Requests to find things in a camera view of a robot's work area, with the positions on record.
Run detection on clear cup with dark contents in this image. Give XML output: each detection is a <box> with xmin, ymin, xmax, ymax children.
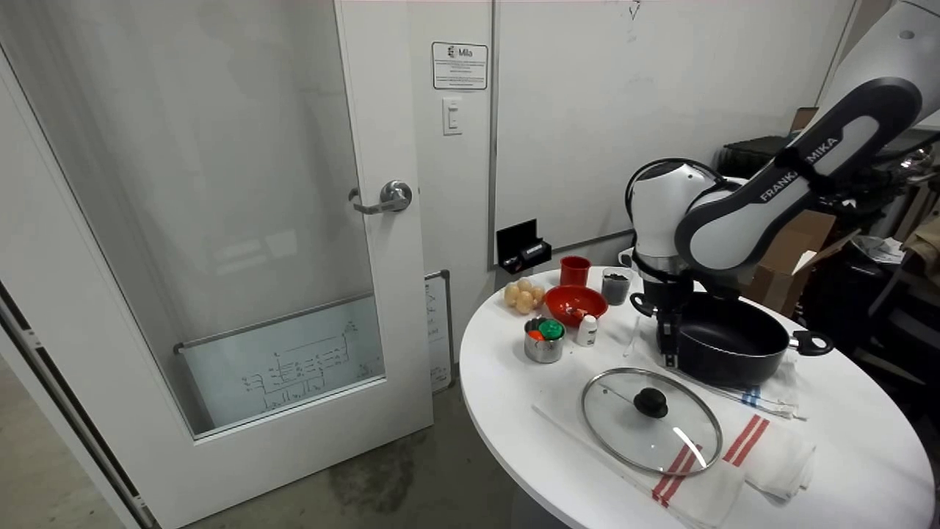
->
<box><xmin>598</xmin><ymin>270</ymin><xmax>632</xmax><ymax>310</ymax></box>

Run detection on white towel with blue stripes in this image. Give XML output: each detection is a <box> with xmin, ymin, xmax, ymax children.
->
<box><xmin>732</xmin><ymin>385</ymin><xmax>809</xmax><ymax>426</ymax></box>

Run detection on black laptop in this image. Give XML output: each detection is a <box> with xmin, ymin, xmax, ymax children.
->
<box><xmin>494</xmin><ymin>219</ymin><xmax>555</xmax><ymax>276</ymax></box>

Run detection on black cooking pot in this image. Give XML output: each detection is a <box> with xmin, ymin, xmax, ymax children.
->
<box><xmin>671</xmin><ymin>291</ymin><xmax>836</xmax><ymax>391</ymax></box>

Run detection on pale yellow bread rolls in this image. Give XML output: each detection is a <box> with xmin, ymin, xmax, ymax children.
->
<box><xmin>502</xmin><ymin>276</ymin><xmax>549</xmax><ymax>319</ymax></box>

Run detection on glass lid with black knob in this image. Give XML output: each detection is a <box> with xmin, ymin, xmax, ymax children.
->
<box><xmin>579</xmin><ymin>364</ymin><xmax>724</xmax><ymax>483</ymax></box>

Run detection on brown cardboard box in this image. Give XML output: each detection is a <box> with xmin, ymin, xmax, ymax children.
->
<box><xmin>745</xmin><ymin>207</ymin><xmax>842</xmax><ymax>319</ymax></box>

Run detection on red bowl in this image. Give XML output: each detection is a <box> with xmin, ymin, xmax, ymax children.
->
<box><xmin>541</xmin><ymin>282</ymin><xmax>611</xmax><ymax>332</ymax></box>

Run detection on metal cup with coloured items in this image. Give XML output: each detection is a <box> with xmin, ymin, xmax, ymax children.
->
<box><xmin>520</xmin><ymin>316</ymin><xmax>569</xmax><ymax>367</ymax></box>

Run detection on white wall sign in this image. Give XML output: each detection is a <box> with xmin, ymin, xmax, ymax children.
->
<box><xmin>428</xmin><ymin>39</ymin><xmax>489</xmax><ymax>95</ymax></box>

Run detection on white light switch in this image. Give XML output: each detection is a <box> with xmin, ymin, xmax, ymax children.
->
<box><xmin>438</xmin><ymin>95</ymin><xmax>466</xmax><ymax>138</ymax></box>

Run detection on white door with glass pane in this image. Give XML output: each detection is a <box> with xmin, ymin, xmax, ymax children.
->
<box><xmin>0</xmin><ymin>0</ymin><xmax>433</xmax><ymax>529</ymax></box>

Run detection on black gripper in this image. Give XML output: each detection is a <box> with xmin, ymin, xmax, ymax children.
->
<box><xmin>649</xmin><ymin>276</ymin><xmax>711</xmax><ymax>374</ymax></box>

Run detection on small white shaker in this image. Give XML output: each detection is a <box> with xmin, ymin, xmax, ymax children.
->
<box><xmin>573</xmin><ymin>311</ymin><xmax>601</xmax><ymax>351</ymax></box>

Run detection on silver door lever handle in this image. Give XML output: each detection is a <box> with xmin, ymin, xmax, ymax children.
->
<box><xmin>345</xmin><ymin>179</ymin><xmax>417</xmax><ymax>219</ymax></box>

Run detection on white towel with red stripes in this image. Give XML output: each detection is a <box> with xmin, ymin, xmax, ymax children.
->
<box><xmin>708</xmin><ymin>407</ymin><xmax>818</xmax><ymax>510</ymax></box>
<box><xmin>532</xmin><ymin>401</ymin><xmax>745</xmax><ymax>527</ymax></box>

